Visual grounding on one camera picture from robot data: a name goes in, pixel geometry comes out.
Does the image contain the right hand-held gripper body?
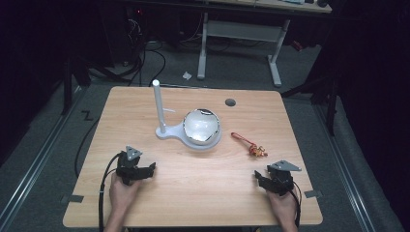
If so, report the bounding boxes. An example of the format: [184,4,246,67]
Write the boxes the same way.
[266,159,303,197]

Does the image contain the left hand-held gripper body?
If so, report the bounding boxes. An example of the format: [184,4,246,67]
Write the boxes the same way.
[115,145,145,187]

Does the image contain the red and gold tassel ornament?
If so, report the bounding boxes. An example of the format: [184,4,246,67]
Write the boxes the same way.
[230,131,269,159]

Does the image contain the white stand with pole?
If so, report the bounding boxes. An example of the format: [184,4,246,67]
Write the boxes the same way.
[152,78,223,151]

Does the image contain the person's right hand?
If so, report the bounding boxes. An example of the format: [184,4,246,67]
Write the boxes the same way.
[265,188,299,224]

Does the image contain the person's left hand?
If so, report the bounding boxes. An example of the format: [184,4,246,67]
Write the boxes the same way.
[108,174,143,215]

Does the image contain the grey tape strip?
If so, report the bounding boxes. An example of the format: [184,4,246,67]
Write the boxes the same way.
[303,189,324,199]
[60,193,85,205]

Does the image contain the shiny metal bowl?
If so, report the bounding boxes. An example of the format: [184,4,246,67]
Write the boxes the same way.
[182,108,222,146]

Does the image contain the black metal stand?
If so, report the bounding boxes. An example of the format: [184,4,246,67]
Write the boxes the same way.
[279,72,340,137]
[60,56,93,116]

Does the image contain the desk with white legs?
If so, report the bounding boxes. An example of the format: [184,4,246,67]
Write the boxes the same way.
[196,0,334,88]

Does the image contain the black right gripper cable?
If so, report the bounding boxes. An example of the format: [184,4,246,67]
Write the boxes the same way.
[291,181,304,228]

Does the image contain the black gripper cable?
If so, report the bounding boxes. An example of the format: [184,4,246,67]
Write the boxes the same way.
[291,181,304,228]
[98,152,122,232]

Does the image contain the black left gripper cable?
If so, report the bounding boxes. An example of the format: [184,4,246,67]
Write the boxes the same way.
[98,152,122,232]

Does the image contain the black floor cable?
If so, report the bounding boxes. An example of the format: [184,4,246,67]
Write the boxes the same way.
[73,117,102,179]

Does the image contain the metal floor rail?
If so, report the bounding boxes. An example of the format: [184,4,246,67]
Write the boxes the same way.
[0,86,85,228]
[312,103,377,232]

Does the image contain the bundle of black cables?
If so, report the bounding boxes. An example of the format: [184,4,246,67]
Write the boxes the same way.
[126,17,167,87]

